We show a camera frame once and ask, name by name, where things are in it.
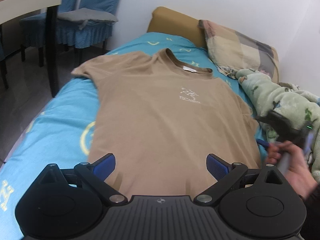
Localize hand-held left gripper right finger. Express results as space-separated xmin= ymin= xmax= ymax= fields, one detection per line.
xmin=194 ymin=154 xmax=284 ymax=205

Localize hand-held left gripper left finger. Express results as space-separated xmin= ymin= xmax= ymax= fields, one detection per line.
xmin=39 ymin=153 xmax=128 ymax=205

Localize tan printed t-shirt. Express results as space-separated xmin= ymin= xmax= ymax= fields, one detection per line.
xmin=71 ymin=48 xmax=262 ymax=198

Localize person's right forearm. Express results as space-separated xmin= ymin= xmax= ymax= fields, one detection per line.
xmin=299 ymin=180 xmax=320 ymax=240

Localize person's right hand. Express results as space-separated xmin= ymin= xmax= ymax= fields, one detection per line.
xmin=266 ymin=141 xmax=319 ymax=199

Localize green printed fleece blanket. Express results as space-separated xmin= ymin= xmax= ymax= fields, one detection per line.
xmin=235 ymin=69 xmax=320 ymax=178

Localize bed with blue printed sheet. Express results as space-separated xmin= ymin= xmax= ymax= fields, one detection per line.
xmin=0 ymin=31 xmax=266 ymax=240

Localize patchwork pillow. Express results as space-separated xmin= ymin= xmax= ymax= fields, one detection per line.
xmin=199 ymin=19 xmax=278 ymax=77

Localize tan padded headboard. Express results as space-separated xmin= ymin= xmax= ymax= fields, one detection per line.
xmin=147 ymin=6 xmax=279 ymax=84

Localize grey seat cushion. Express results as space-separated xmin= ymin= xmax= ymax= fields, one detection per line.
xmin=58 ymin=7 xmax=119 ymax=29

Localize white table with black legs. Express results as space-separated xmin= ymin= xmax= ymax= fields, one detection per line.
xmin=0 ymin=0 xmax=63 ymax=98

